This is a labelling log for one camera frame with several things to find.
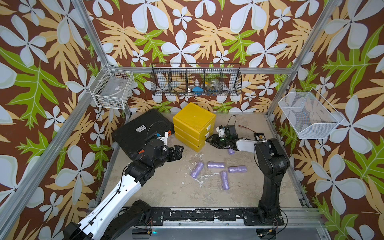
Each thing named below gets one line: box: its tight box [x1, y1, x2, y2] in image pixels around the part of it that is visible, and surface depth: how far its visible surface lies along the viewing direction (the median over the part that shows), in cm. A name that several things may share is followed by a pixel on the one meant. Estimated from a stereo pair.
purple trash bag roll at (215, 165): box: [207, 161, 225, 169], surface depth 92 cm
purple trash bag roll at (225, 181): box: [221, 170, 230, 191], surface depth 86 cm
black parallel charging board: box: [253, 132, 266, 140], surface depth 107 cm
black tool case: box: [112, 108, 175, 161], surface depth 104 cm
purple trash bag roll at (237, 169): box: [228, 165, 248, 173], surface depth 90 cm
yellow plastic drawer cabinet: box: [173, 102, 216, 153], surface depth 92 cm
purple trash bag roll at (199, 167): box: [191, 162, 205, 179], surface depth 90 cm
